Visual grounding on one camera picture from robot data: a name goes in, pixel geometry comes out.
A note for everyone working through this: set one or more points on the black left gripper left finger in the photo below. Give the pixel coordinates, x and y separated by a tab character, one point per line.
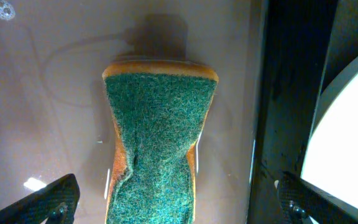
55	203

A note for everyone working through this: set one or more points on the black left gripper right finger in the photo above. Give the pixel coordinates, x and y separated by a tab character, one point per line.
303	202

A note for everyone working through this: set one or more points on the white plate with red stain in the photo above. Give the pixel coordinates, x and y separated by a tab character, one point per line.
331	161

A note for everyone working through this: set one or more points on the green and orange sponge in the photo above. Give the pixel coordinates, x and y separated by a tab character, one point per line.
159	109

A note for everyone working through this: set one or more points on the large brown serving tray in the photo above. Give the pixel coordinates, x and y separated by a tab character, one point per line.
343	45

